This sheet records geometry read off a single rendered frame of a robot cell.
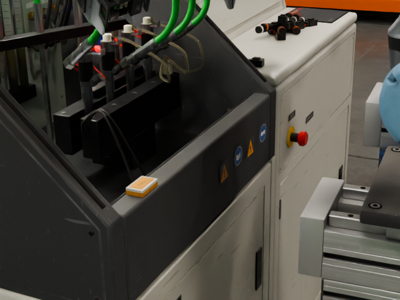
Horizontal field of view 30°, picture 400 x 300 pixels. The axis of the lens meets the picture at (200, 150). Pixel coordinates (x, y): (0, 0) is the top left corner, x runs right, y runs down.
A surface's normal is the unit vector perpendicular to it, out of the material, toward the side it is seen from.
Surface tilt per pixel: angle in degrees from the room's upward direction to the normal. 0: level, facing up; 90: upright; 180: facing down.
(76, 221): 90
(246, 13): 76
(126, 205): 0
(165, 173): 0
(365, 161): 1
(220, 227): 90
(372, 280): 90
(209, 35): 90
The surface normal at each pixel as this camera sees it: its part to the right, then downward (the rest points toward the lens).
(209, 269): 0.90, 0.15
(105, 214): 0.60, -0.58
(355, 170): -0.02, -0.92
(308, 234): -0.36, 0.36
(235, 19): 0.87, -0.07
